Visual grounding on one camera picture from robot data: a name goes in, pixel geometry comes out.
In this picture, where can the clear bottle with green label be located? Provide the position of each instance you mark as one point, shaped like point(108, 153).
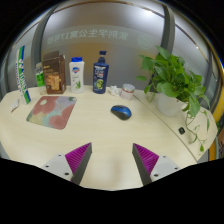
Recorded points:
point(40, 78)

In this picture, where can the white bottle with blue cap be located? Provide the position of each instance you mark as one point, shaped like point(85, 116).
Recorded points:
point(77, 76)

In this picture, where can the small white patterned packet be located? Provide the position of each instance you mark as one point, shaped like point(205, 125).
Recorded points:
point(15, 105)

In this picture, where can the small round lidded jar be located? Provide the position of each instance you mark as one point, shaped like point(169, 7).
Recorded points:
point(127, 91)

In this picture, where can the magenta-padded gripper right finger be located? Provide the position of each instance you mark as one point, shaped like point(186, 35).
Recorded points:
point(147, 159)

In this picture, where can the blue and black computer mouse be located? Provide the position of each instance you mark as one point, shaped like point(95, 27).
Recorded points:
point(121, 112)

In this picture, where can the pastel floral print mouse pad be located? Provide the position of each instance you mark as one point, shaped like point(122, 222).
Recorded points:
point(52, 111)

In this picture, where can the brown cardboard snack box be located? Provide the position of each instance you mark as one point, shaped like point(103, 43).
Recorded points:
point(55, 75)

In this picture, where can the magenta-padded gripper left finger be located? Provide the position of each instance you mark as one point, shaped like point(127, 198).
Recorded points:
point(76, 158)

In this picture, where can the white green shuttlecock tube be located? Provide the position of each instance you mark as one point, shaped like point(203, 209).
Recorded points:
point(23, 78)

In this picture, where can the green plant in white pot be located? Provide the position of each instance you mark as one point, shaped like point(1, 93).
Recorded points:
point(170, 78)

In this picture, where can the dark blue pump bottle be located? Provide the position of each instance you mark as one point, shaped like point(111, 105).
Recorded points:
point(100, 75)

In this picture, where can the crumpled white tissue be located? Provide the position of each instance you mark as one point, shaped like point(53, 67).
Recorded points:
point(114, 91)

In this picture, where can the small black object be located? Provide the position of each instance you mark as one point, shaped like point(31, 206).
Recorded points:
point(181, 130)

